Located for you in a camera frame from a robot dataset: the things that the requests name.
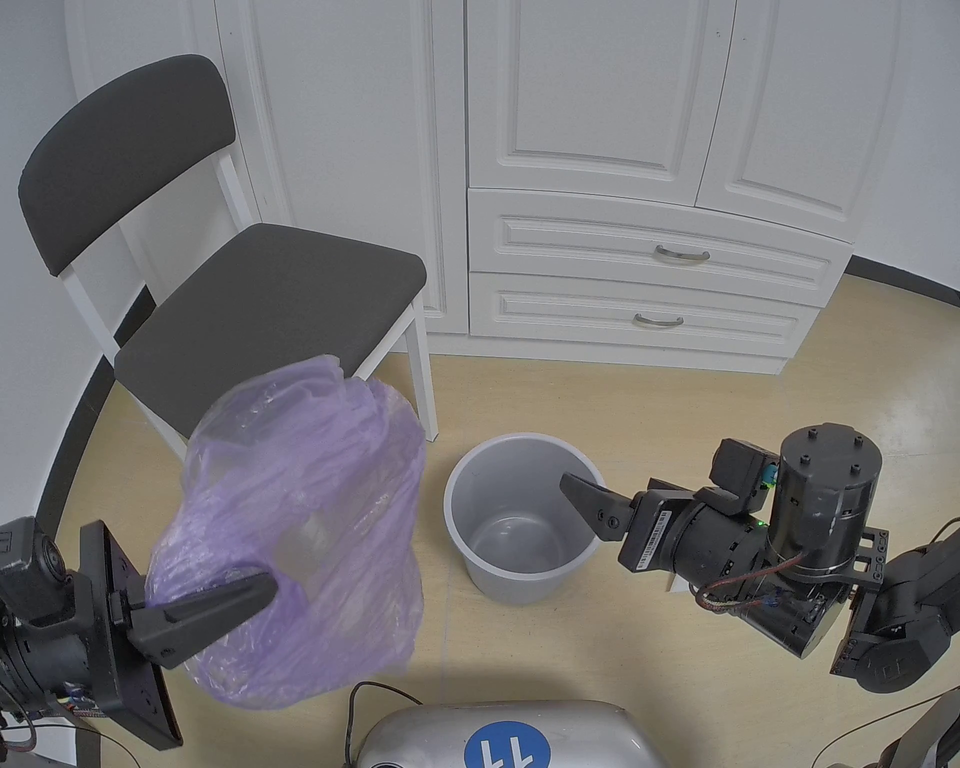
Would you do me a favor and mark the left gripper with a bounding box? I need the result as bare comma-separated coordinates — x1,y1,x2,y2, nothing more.
0,520,279,753

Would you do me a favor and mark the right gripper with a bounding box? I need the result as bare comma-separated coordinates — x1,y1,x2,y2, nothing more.
560,471,760,595

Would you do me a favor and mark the purple plastic bag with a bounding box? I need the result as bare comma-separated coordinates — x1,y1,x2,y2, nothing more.
144,354,429,711

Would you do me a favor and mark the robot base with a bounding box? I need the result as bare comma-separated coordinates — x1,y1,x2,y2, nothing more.
351,699,670,768

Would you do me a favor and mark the grey trash bin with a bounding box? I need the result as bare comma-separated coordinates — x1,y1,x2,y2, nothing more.
441,431,608,607

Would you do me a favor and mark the grey and white chair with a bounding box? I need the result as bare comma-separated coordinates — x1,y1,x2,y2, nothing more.
16,54,440,462

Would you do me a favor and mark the white wardrobe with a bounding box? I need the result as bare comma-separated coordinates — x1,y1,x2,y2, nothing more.
63,0,933,376

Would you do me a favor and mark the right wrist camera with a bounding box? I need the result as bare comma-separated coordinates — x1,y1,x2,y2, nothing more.
708,438,781,519

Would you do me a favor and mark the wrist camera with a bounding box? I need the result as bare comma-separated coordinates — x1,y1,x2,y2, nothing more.
0,516,76,625
708,438,781,519

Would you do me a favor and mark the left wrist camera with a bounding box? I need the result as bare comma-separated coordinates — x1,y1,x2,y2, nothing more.
0,516,76,625

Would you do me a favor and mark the black cable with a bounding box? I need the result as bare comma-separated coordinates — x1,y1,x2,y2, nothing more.
343,680,426,768

